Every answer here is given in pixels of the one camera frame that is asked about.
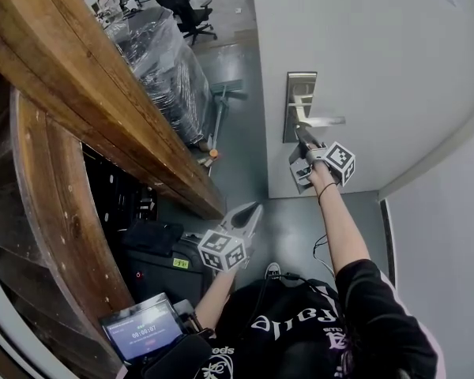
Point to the black office chair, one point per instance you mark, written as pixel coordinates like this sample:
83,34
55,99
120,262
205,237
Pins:
181,10

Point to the plastic-wrapped pallet load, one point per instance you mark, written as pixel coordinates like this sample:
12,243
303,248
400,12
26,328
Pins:
166,73

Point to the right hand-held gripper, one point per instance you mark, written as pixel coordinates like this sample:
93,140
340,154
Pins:
339,162

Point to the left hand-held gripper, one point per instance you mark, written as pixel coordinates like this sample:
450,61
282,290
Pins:
221,249

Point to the black stacked gear under stairs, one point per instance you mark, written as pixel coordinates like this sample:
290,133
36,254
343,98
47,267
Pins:
114,188

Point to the person's white shoe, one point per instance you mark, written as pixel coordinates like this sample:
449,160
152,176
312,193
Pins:
273,270

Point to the person's left forearm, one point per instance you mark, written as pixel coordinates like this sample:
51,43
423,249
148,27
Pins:
217,294

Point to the black chest pouch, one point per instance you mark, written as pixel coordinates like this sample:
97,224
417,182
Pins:
177,359

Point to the white door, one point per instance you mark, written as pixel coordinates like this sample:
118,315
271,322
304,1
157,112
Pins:
379,73

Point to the person's right forearm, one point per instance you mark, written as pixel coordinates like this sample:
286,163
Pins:
343,231

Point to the black equipment case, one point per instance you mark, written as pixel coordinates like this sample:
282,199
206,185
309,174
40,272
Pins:
162,278

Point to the green label sticker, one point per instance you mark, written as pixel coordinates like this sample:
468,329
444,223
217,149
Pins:
181,263

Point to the black screen mount bracket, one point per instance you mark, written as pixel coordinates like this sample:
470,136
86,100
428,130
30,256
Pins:
193,318

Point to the small orange object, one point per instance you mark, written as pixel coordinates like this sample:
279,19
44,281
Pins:
214,153

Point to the person's black printed shirt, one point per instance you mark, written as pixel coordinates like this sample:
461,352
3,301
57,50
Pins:
300,338

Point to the wooden staircase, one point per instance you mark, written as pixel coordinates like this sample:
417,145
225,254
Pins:
63,93

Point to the black wrist band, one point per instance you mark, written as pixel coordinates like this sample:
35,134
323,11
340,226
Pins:
327,188

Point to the chest-mounted screen device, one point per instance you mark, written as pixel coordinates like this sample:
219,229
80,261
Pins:
146,330

